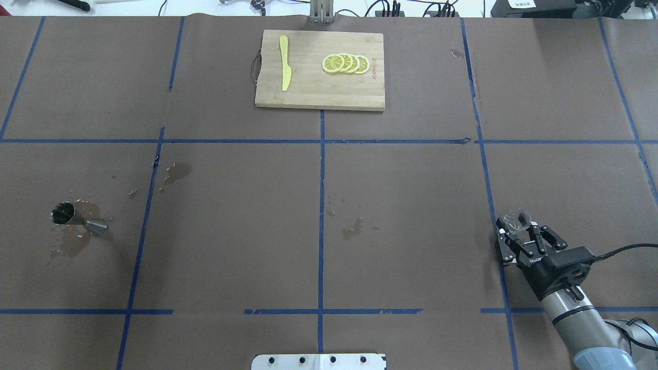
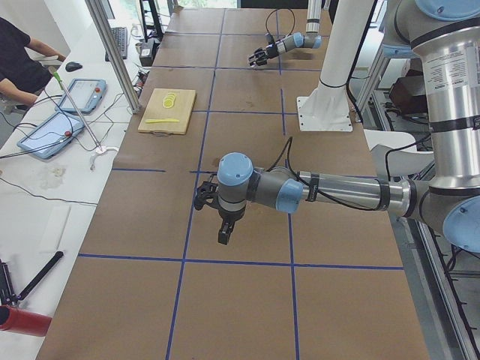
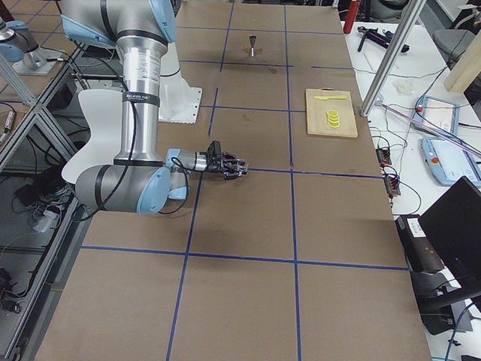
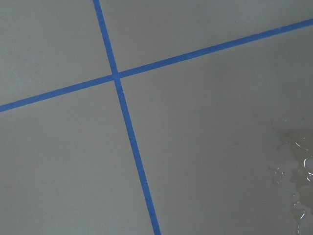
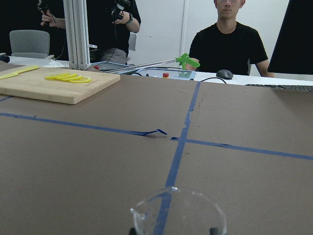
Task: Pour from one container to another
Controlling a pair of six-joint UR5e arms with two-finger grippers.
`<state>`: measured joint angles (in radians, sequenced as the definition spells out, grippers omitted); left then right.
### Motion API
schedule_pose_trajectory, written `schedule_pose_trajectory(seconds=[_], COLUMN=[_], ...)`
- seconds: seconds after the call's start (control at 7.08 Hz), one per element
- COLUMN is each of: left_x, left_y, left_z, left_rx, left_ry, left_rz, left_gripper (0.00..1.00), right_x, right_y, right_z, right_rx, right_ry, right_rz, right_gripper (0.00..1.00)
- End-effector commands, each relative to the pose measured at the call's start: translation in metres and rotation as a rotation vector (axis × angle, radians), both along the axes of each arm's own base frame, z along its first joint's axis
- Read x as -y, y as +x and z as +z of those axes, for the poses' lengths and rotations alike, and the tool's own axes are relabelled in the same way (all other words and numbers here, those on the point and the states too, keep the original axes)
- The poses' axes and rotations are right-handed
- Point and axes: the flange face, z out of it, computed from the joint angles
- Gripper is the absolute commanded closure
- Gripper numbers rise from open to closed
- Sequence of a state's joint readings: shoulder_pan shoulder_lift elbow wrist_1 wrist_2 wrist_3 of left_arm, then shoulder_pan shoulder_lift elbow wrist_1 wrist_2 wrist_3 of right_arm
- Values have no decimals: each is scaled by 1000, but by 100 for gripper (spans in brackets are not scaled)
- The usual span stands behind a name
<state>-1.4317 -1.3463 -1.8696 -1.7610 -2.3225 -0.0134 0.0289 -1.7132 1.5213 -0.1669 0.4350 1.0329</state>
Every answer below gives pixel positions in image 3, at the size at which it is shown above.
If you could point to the lemon slices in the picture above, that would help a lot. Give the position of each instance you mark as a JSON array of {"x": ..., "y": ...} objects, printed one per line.
[{"x": 333, "y": 119}]

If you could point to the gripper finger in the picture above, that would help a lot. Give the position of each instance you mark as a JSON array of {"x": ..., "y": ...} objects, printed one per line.
[
  {"x": 230, "y": 174},
  {"x": 230, "y": 160}
]

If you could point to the black monitor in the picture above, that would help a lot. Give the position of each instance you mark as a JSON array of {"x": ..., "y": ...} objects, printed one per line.
[{"x": 452, "y": 225}]

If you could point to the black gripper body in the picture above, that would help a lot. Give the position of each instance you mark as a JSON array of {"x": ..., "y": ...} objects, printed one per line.
[{"x": 217, "y": 165}]

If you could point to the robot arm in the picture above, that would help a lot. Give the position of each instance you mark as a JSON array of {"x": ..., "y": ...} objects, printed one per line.
[{"x": 139, "y": 180}]

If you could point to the clear glass cup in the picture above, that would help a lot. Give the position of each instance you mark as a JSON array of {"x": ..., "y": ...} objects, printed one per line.
[{"x": 242, "y": 167}]

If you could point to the steel double jigger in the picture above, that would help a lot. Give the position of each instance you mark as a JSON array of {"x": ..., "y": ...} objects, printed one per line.
[{"x": 252, "y": 39}]

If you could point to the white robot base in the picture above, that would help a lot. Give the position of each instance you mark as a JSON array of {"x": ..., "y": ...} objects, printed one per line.
[{"x": 179, "y": 102}]

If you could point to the far teach pendant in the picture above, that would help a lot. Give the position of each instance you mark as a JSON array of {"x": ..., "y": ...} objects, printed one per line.
[{"x": 436, "y": 113}]

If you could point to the teach pendant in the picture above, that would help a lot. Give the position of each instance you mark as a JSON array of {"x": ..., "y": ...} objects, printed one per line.
[
  {"x": 448, "y": 163},
  {"x": 436, "y": 113}
]

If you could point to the aluminium frame post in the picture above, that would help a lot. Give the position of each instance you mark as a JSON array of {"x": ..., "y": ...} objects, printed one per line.
[{"x": 408, "y": 20}]

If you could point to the wooden cutting board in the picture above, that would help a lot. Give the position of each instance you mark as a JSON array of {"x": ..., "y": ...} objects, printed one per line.
[{"x": 316, "y": 114}]

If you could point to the wooden plank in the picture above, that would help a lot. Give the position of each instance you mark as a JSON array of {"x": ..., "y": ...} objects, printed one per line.
[{"x": 466, "y": 69}]

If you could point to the red bottle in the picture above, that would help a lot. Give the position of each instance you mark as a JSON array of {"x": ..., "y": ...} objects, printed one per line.
[{"x": 351, "y": 16}]

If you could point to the crumpled white tissue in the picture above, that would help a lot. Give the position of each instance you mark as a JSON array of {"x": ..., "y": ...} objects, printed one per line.
[{"x": 404, "y": 87}]

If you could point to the black tool with handle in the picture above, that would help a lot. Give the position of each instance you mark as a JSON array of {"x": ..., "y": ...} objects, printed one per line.
[{"x": 383, "y": 39}]

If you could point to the yellow plastic knife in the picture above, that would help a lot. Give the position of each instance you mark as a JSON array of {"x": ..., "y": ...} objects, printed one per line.
[{"x": 326, "y": 98}]

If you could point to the near teach pendant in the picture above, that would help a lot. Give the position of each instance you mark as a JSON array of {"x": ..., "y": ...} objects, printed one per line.
[{"x": 448, "y": 163}]

